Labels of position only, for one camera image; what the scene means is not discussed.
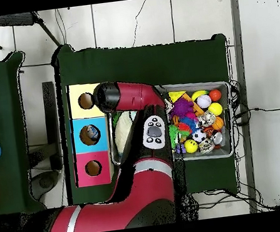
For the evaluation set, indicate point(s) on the clear plastic wrapper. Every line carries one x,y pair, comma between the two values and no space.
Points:
94,134

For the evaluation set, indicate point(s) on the black tripod stand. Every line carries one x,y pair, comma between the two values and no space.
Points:
7,20

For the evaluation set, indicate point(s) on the green spiky ball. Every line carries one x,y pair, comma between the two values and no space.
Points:
174,137

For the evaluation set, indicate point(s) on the dark green table cloth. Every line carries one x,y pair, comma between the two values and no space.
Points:
143,57

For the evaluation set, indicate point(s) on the yellow smiley face ball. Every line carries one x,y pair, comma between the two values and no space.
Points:
191,146

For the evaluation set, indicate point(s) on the purple spiky ball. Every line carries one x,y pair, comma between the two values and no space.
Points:
182,107

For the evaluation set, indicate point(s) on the red ball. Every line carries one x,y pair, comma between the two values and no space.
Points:
215,94

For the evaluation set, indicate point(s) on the clear mesh bin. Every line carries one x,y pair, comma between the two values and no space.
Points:
225,151

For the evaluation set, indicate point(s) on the crushed silver can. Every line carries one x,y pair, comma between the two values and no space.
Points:
207,118

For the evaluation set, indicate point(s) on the cream knitted cloth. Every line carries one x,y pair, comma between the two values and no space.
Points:
124,128

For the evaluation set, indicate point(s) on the dark green side-table cloth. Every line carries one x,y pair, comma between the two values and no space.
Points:
2,100

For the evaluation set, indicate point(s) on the wooden three-hole sorting box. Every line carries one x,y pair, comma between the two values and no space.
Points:
85,160

